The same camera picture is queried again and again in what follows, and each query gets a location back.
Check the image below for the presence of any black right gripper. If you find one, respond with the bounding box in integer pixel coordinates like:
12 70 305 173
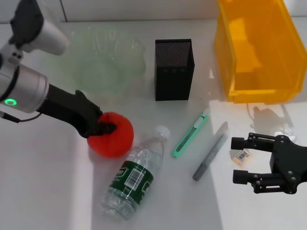
231 132 307 195

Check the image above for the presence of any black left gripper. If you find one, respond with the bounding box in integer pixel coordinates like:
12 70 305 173
39 83 118 139

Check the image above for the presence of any red-orange fruit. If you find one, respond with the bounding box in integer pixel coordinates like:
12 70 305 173
86 111 134 159

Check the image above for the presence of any green utility knife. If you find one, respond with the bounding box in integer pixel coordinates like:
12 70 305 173
171 107 211 159

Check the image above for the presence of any water bottle with green label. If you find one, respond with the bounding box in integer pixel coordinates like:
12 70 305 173
100 125 171 221

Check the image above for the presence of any eraser with barcode sleeve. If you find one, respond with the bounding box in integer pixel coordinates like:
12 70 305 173
230 148 256 167

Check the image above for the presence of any grey pen with clear cap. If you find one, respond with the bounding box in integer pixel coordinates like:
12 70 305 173
192 121 230 182

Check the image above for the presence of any clear wavy glass fruit plate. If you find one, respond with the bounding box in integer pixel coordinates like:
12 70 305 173
54 25 147 96

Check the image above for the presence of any black mesh pen holder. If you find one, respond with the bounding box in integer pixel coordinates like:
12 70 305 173
154 38 196 102

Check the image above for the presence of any yellow plastic storage bin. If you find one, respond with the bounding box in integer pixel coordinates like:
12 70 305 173
213 0 307 104

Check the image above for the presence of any left gripper cable with plug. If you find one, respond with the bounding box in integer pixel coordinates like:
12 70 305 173
0 111 43 123

